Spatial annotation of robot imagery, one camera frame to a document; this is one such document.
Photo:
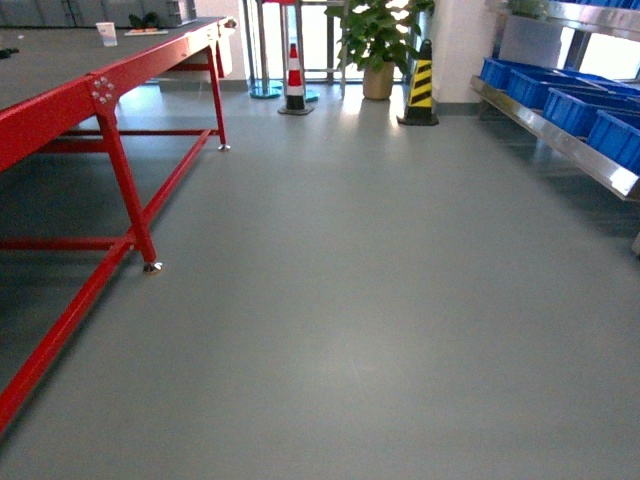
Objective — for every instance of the red white traffic cone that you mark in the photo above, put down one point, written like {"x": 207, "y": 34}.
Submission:
{"x": 295, "y": 100}

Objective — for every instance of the black yellow striped cone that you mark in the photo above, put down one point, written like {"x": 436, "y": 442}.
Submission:
{"x": 418, "y": 109}

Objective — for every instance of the potted green plant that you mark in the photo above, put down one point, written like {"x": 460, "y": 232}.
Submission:
{"x": 378, "y": 38}

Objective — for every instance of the blue plastic bin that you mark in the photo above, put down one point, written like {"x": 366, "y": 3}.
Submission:
{"x": 615, "y": 134}
{"x": 531, "y": 88}
{"x": 497, "y": 72}
{"x": 575, "y": 112}

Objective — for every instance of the white paper cup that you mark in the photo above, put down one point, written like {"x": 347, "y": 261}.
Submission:
{"x": 108, "y": 34}

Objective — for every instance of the red metal table frame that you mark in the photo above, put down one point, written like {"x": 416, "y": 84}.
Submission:
{"x": 80, "y": 185}

